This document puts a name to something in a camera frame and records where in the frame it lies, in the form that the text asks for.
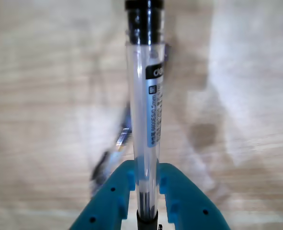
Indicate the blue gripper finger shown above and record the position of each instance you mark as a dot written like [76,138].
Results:
[191,206]
[107,198]

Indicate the clear pen with black cap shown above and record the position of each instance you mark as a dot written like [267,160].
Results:
[143,119]

